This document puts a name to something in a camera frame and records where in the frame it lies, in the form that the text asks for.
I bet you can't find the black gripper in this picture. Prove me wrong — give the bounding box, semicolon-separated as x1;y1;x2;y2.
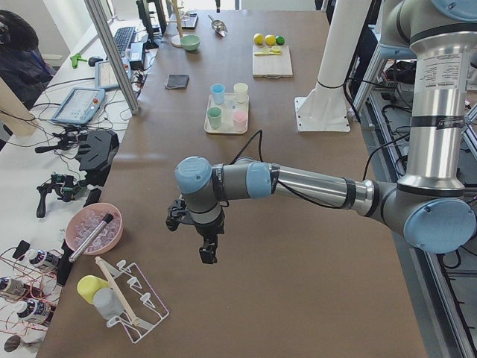
191;212;225;265

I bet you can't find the pink plastic cup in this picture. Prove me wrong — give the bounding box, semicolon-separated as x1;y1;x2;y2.
233;110;248;133

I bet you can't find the green plastic cup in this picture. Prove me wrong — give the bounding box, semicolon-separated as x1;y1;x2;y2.
206;107;222;129

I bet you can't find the blue plastic cup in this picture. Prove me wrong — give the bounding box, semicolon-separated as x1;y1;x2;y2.
210;84;225;104

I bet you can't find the cream plastic cup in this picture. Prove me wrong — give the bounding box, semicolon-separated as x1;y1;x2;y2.
233;82;248;103

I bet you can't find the cream plastic tray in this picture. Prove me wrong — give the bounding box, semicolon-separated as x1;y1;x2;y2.
203;93;250;135

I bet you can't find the metal muddler tool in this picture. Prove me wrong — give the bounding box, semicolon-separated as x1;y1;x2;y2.
69;213;114;263

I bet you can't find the clear plastic bottle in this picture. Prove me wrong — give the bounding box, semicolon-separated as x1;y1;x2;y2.
92;288;124;320

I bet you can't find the pink bowl with ice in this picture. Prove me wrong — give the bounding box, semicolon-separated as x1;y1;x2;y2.
66;202;124;256

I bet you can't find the yellow plastic bottle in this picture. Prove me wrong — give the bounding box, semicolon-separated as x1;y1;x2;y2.
77;275;110;304

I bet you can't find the black hexagonal stand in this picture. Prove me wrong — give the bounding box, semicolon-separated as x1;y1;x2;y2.
75;130;119;186

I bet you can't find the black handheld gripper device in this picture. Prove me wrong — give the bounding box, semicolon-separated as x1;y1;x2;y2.
36;174;87;218

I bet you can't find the dark grey folded cloth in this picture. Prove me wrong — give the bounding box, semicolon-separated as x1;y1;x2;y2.
165;74;189;90

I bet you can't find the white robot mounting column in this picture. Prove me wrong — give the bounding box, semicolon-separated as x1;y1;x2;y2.
294;1;359;132

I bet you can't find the blue teach pendant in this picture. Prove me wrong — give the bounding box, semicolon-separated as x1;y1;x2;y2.
95;60;119;91
51;88;105;125

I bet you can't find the wooden cutting board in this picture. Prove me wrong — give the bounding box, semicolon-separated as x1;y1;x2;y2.
252;45;293;79

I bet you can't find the yellow plastic knife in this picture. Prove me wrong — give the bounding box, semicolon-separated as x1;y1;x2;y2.
253;51;282;56

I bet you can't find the green plastic bowl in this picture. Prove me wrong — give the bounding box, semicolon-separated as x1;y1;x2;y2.
180;34;200;51

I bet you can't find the wooden cup tree stand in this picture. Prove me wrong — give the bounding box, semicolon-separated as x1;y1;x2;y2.
167;0;183;48

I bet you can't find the whole yellow lemon left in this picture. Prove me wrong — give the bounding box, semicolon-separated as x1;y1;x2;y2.
264;34;277;46

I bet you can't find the steel metal scoop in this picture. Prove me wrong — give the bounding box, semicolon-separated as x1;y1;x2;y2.
208;14;228;37

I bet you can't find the black keyboard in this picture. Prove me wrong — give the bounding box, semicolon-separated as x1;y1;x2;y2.
113;26;136;57

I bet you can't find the black monitor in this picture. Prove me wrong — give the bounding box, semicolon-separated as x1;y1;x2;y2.
136;0;167;49

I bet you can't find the white wire drying rack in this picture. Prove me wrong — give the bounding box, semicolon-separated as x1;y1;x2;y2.
95;257;170;344

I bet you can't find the aluminium frame post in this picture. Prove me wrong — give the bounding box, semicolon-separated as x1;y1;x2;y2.
84;0;140;115

